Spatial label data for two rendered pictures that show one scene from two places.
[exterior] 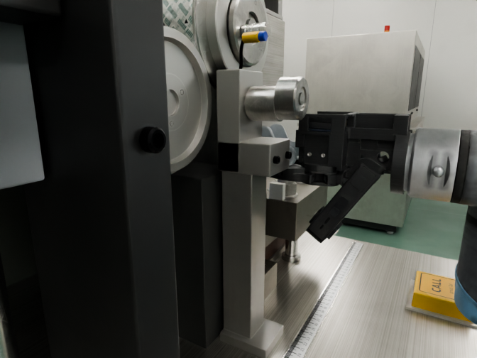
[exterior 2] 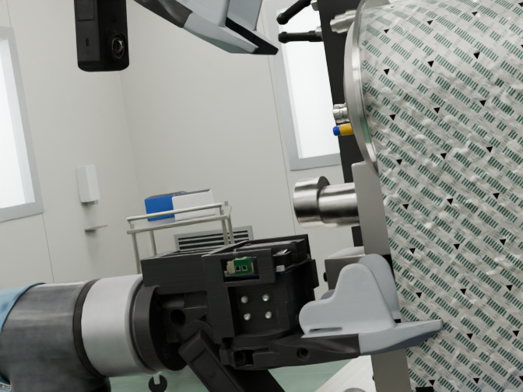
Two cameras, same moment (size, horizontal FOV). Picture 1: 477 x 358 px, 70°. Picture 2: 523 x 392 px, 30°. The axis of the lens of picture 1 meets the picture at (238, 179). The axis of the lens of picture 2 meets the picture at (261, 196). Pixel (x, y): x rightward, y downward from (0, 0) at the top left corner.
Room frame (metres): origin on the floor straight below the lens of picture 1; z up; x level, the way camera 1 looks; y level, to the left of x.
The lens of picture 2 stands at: (1.09, -0.17, 1.23)
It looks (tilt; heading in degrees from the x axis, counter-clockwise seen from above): 3 degrees down; 174
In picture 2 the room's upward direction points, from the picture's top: 9 degrees counter-clockwise
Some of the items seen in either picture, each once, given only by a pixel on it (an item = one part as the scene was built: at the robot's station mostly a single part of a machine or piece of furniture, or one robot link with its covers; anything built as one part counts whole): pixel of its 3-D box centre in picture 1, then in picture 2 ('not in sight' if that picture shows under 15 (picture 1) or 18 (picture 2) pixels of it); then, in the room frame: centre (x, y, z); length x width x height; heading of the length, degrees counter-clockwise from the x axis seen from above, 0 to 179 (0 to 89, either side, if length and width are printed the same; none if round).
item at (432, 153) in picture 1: (429, 164); (138, 323); (0.35, -0.20, 1.11); 0.08 x 0.05 x 0.08; 150
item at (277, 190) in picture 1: (277, 190); not in sight; (0.49, -0.06, 1.04); 0.02 x 0.01 x 0.02; 60
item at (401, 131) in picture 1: (351, 150); (230, 307); (0.39, -0.13, 1.12); 0.12 x 0.08 x 0.09; 60
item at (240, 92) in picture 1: (255, 217); (383, 357); (0.35, -0.02, 1.05); 0.06 x 0.05 x 0.31; 60
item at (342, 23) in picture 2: not in sight; (361, 19); (0.14, 0.05, 1.34); 0.06 x 0.03 x 0.03; 60
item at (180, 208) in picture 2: not in sight; (193, 282); (-4.46, -0.05, 0.51); 0.91 x 0.58 x 1.02; 174
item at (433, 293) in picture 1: (441, 294); not in sight; (0.42, -0.28, 0.91); 0.07 x 0.07 x 0.02; 60
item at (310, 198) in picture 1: (213, 190); not in sight; (0.64, 0.05, 1.00); 0.40 x 0.16 x 0.06; 60
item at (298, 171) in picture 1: (294, 169); not in sight; (0.41, -0.07, 1.09); 0.09 x 0.05 x 0.02; 61
